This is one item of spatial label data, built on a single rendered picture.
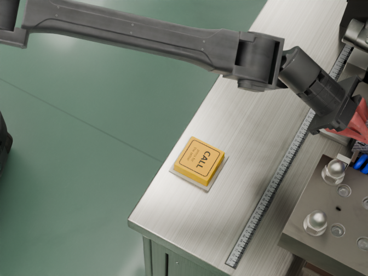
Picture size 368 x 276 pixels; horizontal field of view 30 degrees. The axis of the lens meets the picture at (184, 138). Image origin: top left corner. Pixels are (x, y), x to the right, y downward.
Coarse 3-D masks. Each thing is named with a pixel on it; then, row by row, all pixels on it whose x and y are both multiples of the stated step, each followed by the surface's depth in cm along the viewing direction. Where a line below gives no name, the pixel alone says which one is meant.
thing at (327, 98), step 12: (324, 72) 106; (312, 84) 105; (324, 84) 105; (336, 84) 107; (348, 84) 108; (300, 96) 108; (312, 96) 106; (324, 96) 106; (336, 96) 106; (348, 96) 106; (312, 108) 108; (324, 108) 107; (336, 108) 106; (312, 120) 110; (324, 120) 106; (336, 120) 104; (312, 132) 109
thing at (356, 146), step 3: (366, 123) 108; (357, 141) 113; (360, 141) 113; (354, 144) 114; (357, 144) 114; (363, 144) 113; (366, 144) 113; (354, 147) 115; (357, 147) 115; (360, 147) 114; (363, 147) 114; (366, 147) 113; (354, 150) 116; (360, 150) 115; (363, 150) 114; (366, 150) 114; (360, 153) 116; (363, 153) 115; (366, 153) 115
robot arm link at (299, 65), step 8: (296, 48) 105; (288, 56) 104; (296, 56) 104; (304, 56) 105; (280, 64) 106; (288, 64) 104; (296, 64) 104; (304, 64) 104; (312, 64) 105; (280, 72) 105; (288, 72) 104; (296, 72) 104; (304, 72) 104; (312, 72) 105; (280, 80) 110; (288, 80) 105; (296, 80) 105; (304, 80) 105; (312, 80) 105; (296, 88) 106; (304, 88) 105
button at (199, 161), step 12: (192, 144) 126; (204, 144) 126; (180, 156) 125; (192, 156) 125; (204, 156) 125; (216, 156) 125; (180, 168) 124; (192, 168) 124; (204, 168) 124; (216, 168) 125; (204, 180) 123
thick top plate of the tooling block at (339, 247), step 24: (312, 192) 111; (336, 192) 111; (360, 192) 111; (336, 216) 109; (360, 216) 109; (288, 240) 109; (312, 240) 107; (336, 240) 107; (360, 240) 107; (336, 264) 107; (360, 264) 105
